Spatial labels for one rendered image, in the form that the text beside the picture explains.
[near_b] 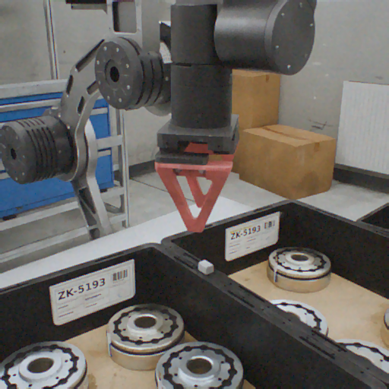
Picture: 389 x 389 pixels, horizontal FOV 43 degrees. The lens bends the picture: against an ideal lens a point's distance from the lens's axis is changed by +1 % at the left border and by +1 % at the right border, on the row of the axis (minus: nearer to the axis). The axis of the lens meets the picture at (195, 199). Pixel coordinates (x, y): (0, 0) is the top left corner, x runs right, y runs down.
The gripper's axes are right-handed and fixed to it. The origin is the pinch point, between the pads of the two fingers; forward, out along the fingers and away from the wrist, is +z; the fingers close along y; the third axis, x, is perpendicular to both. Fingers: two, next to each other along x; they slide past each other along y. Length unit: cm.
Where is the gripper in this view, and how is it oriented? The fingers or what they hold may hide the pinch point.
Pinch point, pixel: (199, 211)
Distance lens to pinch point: 50.3
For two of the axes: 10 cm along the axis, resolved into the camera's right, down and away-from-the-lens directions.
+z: -0.1, 9.4, 3.5
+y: 1.6, -3.5, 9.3
